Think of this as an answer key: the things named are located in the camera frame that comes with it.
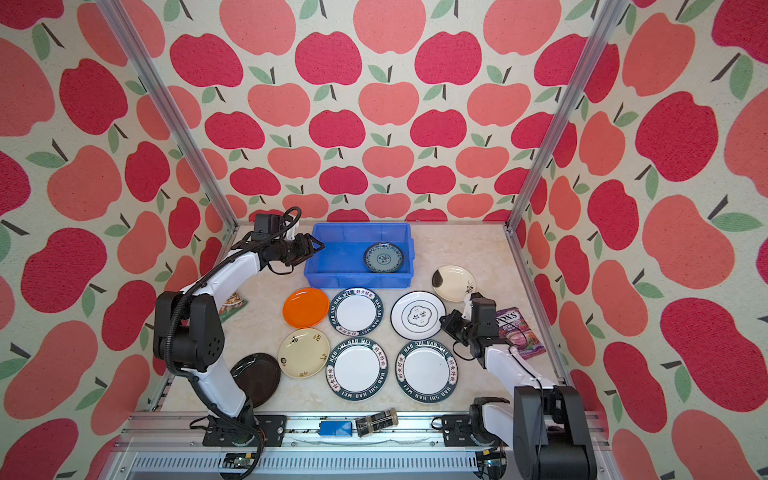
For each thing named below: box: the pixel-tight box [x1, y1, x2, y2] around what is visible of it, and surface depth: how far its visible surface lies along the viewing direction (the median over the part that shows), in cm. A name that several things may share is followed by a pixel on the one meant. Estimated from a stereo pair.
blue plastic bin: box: [304, 222, 416, 289], surface depth 110 cm
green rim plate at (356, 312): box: [329, 288, 384, 337], surface depth 98 cm
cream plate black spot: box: [432, 265, 476, 302], surface depth 105 cm
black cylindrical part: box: [355, 408, 399, 437], surface depth 75 cm
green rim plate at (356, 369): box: [325, 337, 389, 402], surface depth 86 cm
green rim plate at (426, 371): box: [395, 340, 459, 403], surface depth 86 cm
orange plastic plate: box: [282, 288, 330, 328], surface depth 98 cm
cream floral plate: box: [277, 328, 331, 378], surface depth 90 cm
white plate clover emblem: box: [390, 290, 447, 341], surface depth 95 cm
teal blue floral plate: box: [364, 242, 404, 273], surface depth 113 cm
